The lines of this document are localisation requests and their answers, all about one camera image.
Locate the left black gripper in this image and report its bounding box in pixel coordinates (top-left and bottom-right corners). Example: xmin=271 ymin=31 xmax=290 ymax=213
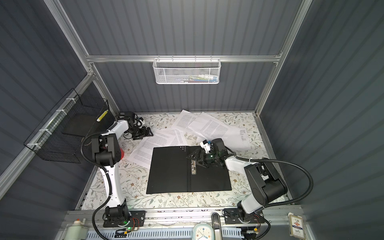
xmin=127 ymin=126 xmax=152 ymax=140

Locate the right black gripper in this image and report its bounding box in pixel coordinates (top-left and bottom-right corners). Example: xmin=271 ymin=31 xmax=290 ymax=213
xmin=188 ymin=149 xmax=220 ymax=167

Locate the orange black file folder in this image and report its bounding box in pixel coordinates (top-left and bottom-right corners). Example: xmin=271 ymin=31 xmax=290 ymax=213
xmin=146 ymin=146 xmax=232 ymax=194

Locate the printed paper sheet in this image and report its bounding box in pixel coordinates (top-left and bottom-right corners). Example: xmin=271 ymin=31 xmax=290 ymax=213
xmin=172 ymin=110 xmax=199 ymax=134
xmin=162 ymin=129 xmax=188 ymax=146
xmin=188 ymin=113 xmax=251 ymax=151
xmin=128 ymin=129 xmax=176 ymax=169

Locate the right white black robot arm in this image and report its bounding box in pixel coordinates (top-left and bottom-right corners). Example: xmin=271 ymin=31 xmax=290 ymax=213
xmin=187 ymin=139 xmax=288 ymax=221

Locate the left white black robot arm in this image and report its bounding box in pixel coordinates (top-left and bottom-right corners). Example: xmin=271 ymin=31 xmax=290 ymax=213
xmin=91 ymin=112 xmax=154 ymax=208

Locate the red pencil cup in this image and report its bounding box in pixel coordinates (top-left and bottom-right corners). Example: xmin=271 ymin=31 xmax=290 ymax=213
xmin=116 ymin=148 xmax=125 ymax=163

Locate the yellow marker in black basket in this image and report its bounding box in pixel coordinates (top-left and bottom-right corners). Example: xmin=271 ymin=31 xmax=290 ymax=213
xmin=97 ymin=110 xmax=109 ymax=122

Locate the small white clock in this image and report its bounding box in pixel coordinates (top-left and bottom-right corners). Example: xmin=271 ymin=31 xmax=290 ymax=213
xmin=192 ymin=223 xmax=215 ymax=240

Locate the white plastic bottle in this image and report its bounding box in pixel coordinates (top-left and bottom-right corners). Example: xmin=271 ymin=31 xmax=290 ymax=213
xmin=64 ymin=219 xmax=89 ymax=240

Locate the card box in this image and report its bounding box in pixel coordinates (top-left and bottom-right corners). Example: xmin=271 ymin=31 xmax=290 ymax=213
xmin=288 ymin=213 xmax=306 ymax=240

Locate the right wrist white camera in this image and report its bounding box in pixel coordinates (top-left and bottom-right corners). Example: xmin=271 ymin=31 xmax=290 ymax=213
xmin=200 ymin=140 xmax=213 ymax=154

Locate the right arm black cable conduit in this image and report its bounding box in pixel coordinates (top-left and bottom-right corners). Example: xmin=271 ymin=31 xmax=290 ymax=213
xmin=227 ymin=146 xmax=315 ymax=208

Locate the black handle tool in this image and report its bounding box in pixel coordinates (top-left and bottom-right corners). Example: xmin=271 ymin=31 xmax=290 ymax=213
xmin=212 ymin=213 xmax=223 ymax=240

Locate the black wire mesh basket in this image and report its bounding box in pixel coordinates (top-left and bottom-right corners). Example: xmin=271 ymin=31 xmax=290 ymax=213
xmin=24 ymin=89 xmax=114 ymax=164

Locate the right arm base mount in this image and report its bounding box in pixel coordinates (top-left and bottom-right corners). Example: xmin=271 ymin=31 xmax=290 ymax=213
xmin=222 ymin=208 xmax=265 ymax=225

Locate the white wire mesh basket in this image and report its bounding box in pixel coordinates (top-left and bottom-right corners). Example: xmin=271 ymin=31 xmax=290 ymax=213
xmin=153 ymin=59 xmax=222 ymax=85

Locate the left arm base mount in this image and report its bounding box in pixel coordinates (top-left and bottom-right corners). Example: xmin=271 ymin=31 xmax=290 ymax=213
xmin=103 ymin=207 xmax=146 ymax=228

